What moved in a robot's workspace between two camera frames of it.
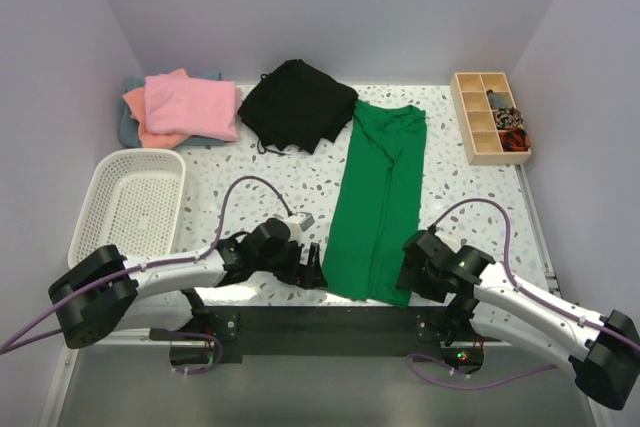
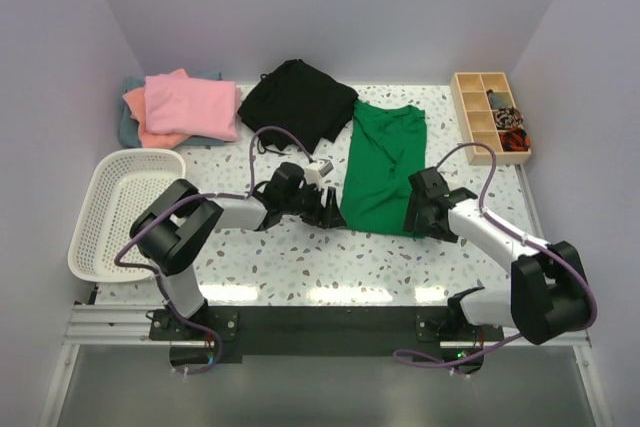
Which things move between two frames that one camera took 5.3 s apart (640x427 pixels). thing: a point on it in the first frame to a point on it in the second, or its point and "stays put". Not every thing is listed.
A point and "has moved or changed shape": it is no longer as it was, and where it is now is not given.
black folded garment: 298,105 stays put
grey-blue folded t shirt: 197,140 stays put
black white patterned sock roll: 508,118 stays put
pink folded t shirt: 203,108 stays put
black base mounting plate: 336,333 stays put
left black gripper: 302,276 to 327,216
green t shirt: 378,212 has moved or changed shape
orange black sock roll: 514,140 stays put
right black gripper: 433,293 to 415,206
